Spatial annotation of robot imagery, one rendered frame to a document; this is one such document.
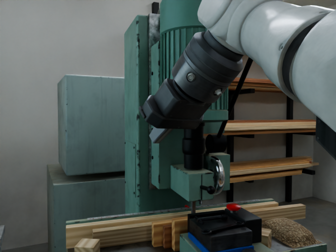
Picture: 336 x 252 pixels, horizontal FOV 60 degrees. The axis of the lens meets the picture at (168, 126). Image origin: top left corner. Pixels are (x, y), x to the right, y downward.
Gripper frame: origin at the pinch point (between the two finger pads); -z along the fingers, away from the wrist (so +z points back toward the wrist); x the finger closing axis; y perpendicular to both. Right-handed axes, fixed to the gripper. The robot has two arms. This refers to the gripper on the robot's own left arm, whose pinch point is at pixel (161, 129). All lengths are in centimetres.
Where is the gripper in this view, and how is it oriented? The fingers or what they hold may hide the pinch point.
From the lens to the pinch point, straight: 53.0
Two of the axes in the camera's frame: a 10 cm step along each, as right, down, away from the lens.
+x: 7.6, 0.2, 6.5
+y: -4.2, -7.5, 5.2
